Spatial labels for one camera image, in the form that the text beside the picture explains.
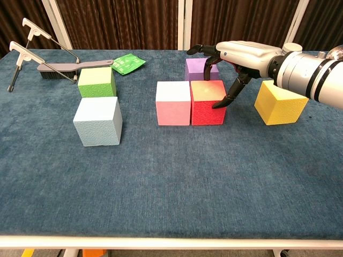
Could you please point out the small orange object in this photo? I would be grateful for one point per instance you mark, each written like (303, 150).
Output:
(93, 253)

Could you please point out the green cube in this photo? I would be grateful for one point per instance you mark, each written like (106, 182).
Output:
(96, 83)

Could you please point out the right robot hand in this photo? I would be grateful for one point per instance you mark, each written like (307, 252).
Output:
(246, 56)

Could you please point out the red cube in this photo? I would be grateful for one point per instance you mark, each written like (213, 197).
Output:
(206, 115)

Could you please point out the yellow floor tape strip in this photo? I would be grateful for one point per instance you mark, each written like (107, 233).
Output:
(27, 253)

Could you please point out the grey cleaning brush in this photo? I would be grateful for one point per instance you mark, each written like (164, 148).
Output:
(61, 67)

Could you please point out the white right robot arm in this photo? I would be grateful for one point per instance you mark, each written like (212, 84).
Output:
(308, 72)

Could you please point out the purple cube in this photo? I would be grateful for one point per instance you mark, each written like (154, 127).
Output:
(194, 71)

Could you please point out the brown folding screen panel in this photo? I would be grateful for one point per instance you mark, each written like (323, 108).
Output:
(241, 24)
(327, 21)
(16, 16)
(120, 24)

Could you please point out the yellow cube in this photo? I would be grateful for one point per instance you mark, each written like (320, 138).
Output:
(278, 112)

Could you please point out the white medicine jar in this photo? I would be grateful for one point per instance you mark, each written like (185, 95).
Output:
(293, 47)

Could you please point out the blue velvet table cloth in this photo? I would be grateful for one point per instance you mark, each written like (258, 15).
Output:
(171, 174)

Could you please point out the pink cube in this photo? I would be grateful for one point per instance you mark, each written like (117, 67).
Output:
(172, 109)

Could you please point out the green sachet packet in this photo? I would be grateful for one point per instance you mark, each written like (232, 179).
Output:
(127, 64)

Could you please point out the light blue cube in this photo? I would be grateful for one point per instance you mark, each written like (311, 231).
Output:
(96, 123)

